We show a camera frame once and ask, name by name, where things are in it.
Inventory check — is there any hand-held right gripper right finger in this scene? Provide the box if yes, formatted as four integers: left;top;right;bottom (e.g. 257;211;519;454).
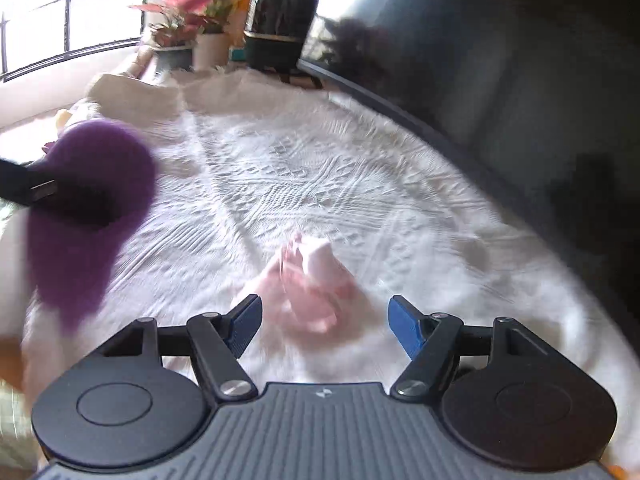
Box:
388;295;554;402

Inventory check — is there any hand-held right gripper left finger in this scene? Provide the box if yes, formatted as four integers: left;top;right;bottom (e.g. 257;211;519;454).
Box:
102;294;264;404

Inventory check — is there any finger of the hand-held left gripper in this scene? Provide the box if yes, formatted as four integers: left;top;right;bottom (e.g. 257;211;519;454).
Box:
0;159;119;229

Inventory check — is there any purple fluffy scrunchie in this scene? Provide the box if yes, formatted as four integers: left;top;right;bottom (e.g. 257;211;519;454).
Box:
22;120;161;333

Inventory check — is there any cream plush toy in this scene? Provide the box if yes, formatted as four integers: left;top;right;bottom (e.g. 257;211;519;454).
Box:
52;107;76;133

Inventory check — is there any white textured blanket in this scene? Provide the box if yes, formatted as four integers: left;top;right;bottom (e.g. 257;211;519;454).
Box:
0;67;632;463

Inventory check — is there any black framed window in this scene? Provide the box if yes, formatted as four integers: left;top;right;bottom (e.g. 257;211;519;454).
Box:
0;0;153;83

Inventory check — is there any green plant in white pot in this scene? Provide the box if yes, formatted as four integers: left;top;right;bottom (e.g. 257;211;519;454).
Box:
192;0;256;71

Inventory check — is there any black television screen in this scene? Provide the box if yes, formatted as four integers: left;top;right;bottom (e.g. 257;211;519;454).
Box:
297;0;640;281

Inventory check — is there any black round appliance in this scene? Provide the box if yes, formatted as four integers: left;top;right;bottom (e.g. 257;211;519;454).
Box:
243;0;323;88

